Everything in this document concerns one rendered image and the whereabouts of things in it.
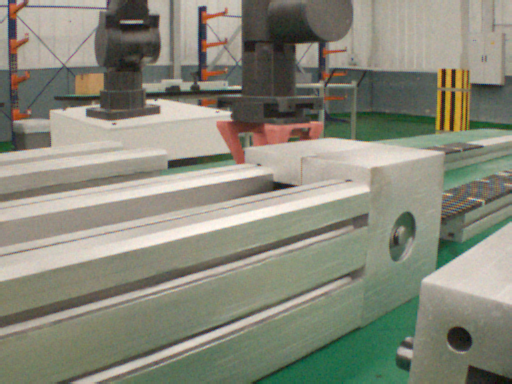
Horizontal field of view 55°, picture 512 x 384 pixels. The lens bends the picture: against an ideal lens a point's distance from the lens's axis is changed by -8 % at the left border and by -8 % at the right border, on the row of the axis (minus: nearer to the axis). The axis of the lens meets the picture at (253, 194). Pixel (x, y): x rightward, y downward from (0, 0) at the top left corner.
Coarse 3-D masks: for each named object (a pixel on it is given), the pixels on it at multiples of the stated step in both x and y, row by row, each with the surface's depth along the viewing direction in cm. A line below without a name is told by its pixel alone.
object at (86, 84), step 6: (78, 78) 548; (84, 78) 539; (90, 78) 534; (96, 78) 540; (102, 78) 545; (78, 84) 549; (84, 84) 540; (90, 84) 535; (96, 84) 541; (102, 84) 546; (78, 90) 550; (84, 90) 542; (90, 90) 537; (96, 90) 542
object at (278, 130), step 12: (240, 108) 54; (252, 108) 52; (264, 108) 51; (240, 120) 54; (252, 120) 53; (264, 120) 51; (276, 120) 50; (288, 120) 51; (300, 120) 52; (276, 132) 50; (288, 132) 51; (300, 132) 54; (312, 132) 54
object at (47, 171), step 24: (96, 144) 46; (120, 144) 47; (0, 168) 34; (24, 168) 34; (48, 168) 35; (72, 168) 36; (96, 168) 37; (120, 168) 39; (144, 168) 40; (0, 192) 33; (24, 192) 35; (48, 192) 36
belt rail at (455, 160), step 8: (504, 136) 109; (480, 144) 94; (488, 144) 94; (496, 144) 96; (504, 144) 100; (456, 152) 84; (464, 152) 86; (472, 152) 89; (480, 152) 93; (488, 152) 96; (496, 152) 97; (504, 152) 100; (448, 160) 83; (456, 160) 86; (464, 160) 87; (472, 160) 89; (480, 160) 92; (448, 168) 82
